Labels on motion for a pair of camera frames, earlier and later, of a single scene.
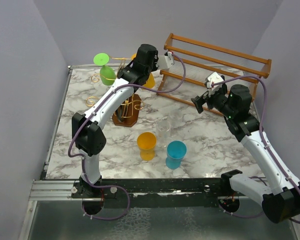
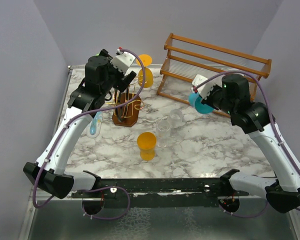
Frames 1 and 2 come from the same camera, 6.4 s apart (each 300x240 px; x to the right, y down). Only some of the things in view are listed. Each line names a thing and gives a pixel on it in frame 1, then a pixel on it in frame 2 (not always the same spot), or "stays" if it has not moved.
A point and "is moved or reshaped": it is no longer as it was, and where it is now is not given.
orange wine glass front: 146,142 stays
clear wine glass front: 163,136 stays
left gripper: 155,65 to 121,84
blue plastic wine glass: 176,150 is moved or reshaped
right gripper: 199,100 stays
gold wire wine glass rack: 127,115 stays
